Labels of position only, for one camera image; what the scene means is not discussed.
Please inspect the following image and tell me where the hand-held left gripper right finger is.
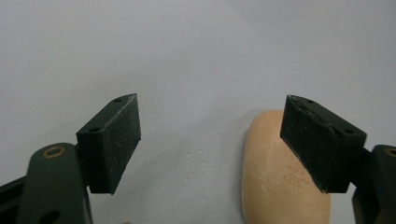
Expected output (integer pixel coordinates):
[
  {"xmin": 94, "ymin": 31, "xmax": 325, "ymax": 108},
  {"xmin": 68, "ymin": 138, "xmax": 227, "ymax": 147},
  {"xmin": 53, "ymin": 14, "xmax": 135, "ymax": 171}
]
[{"xmin": 279, "ymin": 94, "xmax": 368, "ymax": 194}]

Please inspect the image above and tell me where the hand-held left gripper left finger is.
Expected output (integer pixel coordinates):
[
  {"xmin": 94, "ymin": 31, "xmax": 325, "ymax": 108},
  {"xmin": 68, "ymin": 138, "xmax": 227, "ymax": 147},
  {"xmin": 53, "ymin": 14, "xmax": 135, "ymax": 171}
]
[{"xmin": 76, "ymin": 92, "xmax": 142, "ymax": 196}]

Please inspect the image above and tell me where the beige oval bread roll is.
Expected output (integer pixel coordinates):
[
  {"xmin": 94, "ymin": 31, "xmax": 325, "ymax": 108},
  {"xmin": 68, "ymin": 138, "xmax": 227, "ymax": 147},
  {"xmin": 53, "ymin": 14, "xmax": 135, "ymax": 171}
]
[{"xmin": 241, "ymin": 108, "xmax": 332, "ymax": 224}]

